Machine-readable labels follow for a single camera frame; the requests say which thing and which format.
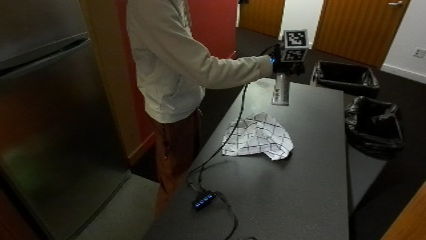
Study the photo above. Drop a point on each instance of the white marker cube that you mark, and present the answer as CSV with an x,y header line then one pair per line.
x,y
294,45

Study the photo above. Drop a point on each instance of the black bin with liner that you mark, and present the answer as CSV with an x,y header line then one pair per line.
x,y
346,77
372,126

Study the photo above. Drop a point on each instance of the wooden door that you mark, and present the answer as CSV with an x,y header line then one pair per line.
x,y
261,15
359,26

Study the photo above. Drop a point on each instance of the white grid-patterned cloth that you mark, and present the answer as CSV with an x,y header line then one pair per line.
x,y
258,136

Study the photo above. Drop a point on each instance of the black hub with blue lights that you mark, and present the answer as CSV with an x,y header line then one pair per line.
x,y
202,199

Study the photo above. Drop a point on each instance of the stainless steel refrigerator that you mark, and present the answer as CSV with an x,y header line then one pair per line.
x,y
53,126

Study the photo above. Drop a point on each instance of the white wall outlet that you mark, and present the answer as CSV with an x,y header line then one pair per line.
x,y
419,52

